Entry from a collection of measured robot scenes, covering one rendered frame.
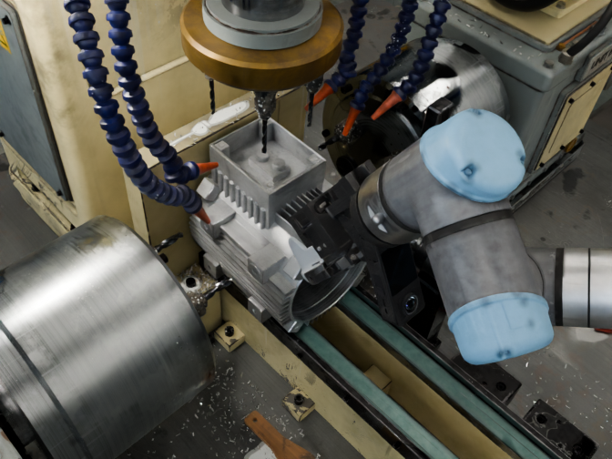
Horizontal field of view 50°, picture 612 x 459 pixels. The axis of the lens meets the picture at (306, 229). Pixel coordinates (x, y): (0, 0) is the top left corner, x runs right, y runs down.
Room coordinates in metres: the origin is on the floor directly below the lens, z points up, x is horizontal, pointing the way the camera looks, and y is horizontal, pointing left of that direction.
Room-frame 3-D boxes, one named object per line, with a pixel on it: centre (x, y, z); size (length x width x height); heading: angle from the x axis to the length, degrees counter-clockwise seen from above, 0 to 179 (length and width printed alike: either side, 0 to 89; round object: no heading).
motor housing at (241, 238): (0.61, 0.03, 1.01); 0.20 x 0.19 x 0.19; 47
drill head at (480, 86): (0.87, -0.18, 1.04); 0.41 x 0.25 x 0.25; 139
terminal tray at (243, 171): (0.64, 0.06, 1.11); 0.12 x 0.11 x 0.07; 47
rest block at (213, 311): (0.58, 0.17, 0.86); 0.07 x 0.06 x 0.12; 139
